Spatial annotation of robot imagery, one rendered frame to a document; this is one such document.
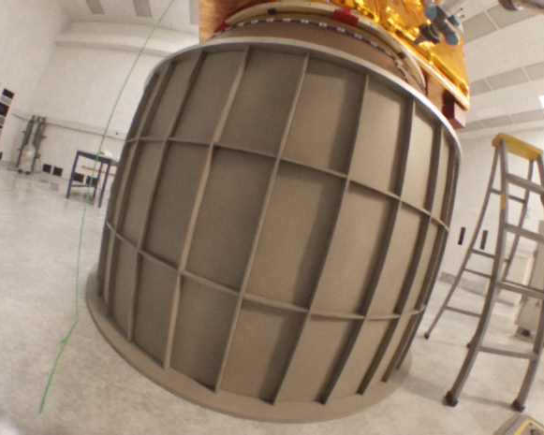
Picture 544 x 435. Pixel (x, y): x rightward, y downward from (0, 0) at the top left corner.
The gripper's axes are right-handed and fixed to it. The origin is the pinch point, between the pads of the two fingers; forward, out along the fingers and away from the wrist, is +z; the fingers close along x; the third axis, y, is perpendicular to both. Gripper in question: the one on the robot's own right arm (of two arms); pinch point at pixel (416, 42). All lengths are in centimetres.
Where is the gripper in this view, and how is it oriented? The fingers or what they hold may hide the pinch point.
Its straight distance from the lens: 155.5
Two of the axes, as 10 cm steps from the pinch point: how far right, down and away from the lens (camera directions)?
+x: 9.3, 2.5, 2.6
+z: -2.4, -0.8, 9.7
